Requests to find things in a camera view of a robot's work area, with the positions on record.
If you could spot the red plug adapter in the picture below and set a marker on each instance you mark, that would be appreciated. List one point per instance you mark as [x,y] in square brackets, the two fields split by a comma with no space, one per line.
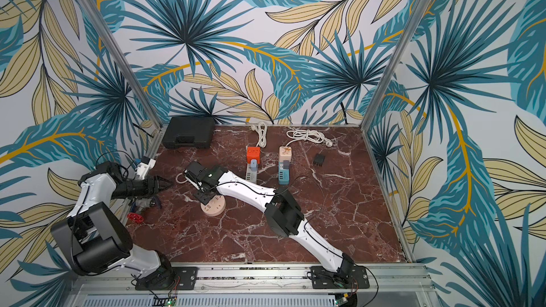
[253,154]

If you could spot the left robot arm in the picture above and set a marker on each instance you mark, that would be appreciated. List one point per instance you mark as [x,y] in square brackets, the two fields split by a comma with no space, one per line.
[93,239]

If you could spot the black plug adapter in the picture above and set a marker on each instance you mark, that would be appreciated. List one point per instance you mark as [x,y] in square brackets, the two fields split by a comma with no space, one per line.
[319,159]

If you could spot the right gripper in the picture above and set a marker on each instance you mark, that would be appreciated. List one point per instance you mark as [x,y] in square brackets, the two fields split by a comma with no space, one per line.
[199,181]

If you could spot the red clamp tool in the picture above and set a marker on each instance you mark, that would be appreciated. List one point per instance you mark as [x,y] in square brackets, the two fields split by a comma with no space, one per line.
[135,218]

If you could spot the black plastic case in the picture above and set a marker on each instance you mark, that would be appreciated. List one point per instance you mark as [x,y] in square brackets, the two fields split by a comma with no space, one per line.
[187,131]

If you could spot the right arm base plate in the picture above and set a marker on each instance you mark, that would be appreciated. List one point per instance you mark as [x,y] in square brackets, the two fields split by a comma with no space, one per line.
[357,278]

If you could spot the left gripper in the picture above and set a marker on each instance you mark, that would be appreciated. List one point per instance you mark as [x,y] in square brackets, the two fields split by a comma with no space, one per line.
[154,189]

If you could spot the round pink power socket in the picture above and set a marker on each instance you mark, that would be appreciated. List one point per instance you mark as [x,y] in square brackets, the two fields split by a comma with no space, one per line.
[215,207]

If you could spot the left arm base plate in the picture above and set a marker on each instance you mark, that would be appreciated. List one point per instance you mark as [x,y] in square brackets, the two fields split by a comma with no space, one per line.
[180,278]

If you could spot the peach plug adapter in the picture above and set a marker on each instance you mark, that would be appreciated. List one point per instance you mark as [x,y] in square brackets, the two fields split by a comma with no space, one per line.
[285,153]

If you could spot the white power strip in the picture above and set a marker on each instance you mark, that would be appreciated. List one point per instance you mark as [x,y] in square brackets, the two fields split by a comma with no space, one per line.
[251,177]

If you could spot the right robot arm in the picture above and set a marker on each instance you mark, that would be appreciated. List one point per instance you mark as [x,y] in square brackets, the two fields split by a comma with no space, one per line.
[283,214]

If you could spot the blue plug adapter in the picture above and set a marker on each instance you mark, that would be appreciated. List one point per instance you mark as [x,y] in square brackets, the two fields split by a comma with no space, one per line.
[252,166]

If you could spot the teal power strip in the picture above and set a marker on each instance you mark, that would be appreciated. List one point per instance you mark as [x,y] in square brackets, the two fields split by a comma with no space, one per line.
[283,176]

